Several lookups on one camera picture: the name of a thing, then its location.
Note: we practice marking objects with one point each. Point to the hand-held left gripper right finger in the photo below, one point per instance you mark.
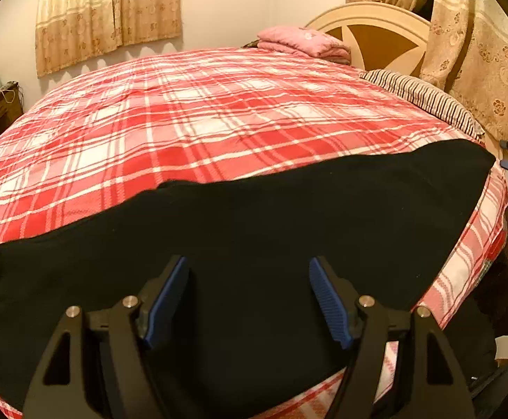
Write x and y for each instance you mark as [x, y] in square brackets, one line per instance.
[330, 305]

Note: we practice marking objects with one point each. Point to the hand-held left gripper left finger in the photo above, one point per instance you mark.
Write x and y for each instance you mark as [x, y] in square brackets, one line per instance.
[166, 305]

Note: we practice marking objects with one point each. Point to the black pants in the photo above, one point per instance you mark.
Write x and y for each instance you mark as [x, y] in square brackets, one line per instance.
[258, 218]

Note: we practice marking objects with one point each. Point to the large beige floral curtain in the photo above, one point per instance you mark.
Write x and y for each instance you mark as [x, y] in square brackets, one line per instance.
[489, 52]

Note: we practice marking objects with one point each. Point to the striped pillow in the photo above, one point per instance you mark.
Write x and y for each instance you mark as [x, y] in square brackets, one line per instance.
[424, 96]

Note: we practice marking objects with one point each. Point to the cream wooden headboard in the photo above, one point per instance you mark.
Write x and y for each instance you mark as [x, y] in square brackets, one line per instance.
[380, 39]

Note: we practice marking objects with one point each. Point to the bed with red plaid sheet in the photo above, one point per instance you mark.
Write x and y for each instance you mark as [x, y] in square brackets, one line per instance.
[192, 109]

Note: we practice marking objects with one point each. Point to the folded pink blanket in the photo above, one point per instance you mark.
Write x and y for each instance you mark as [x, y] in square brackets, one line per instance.
[306, 43]

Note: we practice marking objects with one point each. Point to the beige floral window curtain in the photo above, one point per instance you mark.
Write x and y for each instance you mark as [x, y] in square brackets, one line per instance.
[96, 13]

